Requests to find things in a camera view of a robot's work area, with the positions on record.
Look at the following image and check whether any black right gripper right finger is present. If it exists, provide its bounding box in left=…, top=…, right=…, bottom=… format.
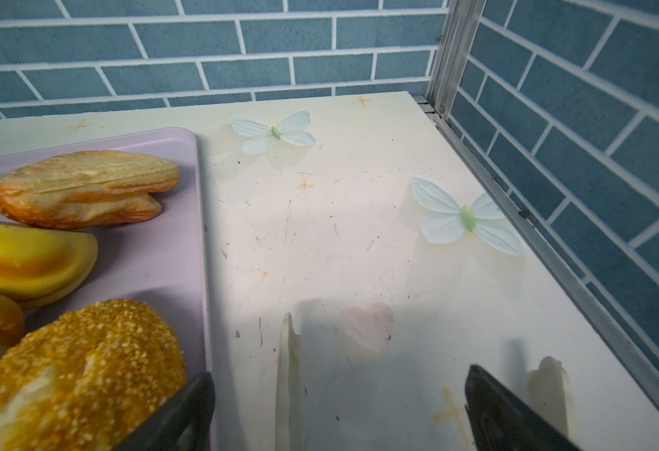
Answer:
left=465, top=365, right=577, bottom=450

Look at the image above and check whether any lilac plastic tray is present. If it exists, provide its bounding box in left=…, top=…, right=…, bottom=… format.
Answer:
left=0, top=127, right=216, bottom=451

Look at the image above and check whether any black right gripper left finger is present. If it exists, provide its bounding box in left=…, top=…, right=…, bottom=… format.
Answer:
left=116, top=371, right=216, bottom=451

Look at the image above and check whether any sesame seeded oval bread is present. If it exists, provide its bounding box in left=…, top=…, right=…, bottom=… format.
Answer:
left=0, top=300, right=186, bottom=450

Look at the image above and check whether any yellow half-moon bread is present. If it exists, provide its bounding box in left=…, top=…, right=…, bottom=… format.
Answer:
left=0, top=224, right=99, bottom=310

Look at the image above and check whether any long brown pastry bread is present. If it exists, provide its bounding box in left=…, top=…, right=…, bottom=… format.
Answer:
left=0, top=150, right=181, bottom=230

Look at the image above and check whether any aluminium corner post right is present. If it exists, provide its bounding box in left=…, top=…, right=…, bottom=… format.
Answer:
left=426, top=0, right=486, bottom=120

